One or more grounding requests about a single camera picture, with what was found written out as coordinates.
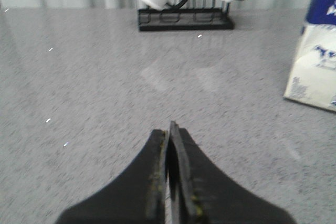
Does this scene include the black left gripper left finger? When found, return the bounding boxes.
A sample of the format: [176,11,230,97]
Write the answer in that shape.
[56,130,168,223]

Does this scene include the white blue milk carton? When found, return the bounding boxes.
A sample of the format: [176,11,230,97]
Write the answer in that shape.
[283,0,335,111]

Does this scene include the black wire mug rack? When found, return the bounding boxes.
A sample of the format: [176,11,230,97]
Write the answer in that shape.
[136,0,235,31]

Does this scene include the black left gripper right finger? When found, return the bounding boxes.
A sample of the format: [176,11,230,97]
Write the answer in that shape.
[169,121,295,223]

